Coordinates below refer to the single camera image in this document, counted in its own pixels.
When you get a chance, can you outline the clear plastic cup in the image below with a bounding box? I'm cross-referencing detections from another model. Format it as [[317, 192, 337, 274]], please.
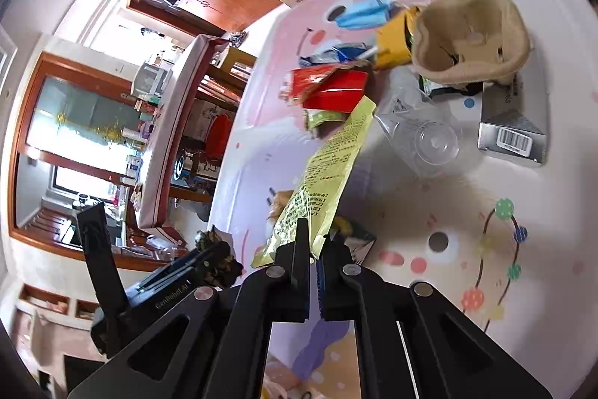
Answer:
[[413, 121, 462, 176]]

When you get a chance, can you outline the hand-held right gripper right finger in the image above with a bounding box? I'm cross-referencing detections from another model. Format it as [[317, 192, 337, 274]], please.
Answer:
[[317, 239, 554, 399]]

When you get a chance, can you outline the pastel printed tablecloth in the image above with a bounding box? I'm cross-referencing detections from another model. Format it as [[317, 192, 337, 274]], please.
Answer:
[[208, 0, 598, 399]]

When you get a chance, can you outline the white countertop appliance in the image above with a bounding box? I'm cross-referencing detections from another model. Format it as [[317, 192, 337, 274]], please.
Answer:
[[133, 62, 172, 97]]

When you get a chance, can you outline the silver cardboard box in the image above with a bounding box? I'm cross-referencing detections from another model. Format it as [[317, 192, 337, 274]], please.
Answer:
[[477, 72, 550, 169]]

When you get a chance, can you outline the wood-framed glass partition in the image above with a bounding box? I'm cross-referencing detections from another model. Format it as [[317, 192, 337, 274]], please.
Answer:
[[9, 50, 157, 260]]

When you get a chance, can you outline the red stool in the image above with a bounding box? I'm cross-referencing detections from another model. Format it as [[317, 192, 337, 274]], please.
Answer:
[[206, 115, 235, 161]]

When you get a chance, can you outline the large glossy red packet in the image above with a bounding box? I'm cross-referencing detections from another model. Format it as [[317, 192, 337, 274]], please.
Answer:
[[289, 65, 371, 112]]

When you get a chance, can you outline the brown pulp cup carrier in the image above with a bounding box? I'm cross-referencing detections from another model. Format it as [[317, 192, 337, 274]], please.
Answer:
[[411, 0, 534, 88]]

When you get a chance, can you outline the blue and white wrapper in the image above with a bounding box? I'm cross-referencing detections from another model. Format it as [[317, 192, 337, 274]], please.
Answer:
[[299, 45, 375, 68]]

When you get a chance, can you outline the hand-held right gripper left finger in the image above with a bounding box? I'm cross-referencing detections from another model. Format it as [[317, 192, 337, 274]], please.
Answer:
[[68, 217, 313, 399]]

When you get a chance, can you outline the wooden dining table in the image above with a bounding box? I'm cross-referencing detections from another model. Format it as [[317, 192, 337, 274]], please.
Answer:
[[135, 33, 226, 232]]

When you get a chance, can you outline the black and yellow packet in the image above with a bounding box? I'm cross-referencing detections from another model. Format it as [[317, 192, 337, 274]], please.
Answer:
[[327, 216, 377, 265]]

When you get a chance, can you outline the blue face mask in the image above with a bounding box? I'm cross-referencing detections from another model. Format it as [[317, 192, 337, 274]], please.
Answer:
[[335, 0, 408, 30]]

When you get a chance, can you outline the small brown wrapper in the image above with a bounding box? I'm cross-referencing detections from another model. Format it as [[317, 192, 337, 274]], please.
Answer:
[[268, 191, 296, 223]]

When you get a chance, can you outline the dark wrapper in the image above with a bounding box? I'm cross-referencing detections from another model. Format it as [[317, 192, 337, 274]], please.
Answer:
[[194, 225, 244, 288]]

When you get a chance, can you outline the black and green packet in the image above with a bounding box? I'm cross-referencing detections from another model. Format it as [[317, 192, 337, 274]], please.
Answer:
[[417, 74, 485, 101]]

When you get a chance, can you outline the yellow-green wrapper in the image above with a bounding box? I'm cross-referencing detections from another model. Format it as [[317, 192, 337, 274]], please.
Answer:
[[303, 108, 350, 139]]

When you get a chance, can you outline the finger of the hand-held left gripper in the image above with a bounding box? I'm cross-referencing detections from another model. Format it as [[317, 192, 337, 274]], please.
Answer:
[[126, 241, 233, 294]]

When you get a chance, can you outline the long yellow printed packet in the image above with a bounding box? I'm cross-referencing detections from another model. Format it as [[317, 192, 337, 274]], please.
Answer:
[[251, 96, 377, 270]]

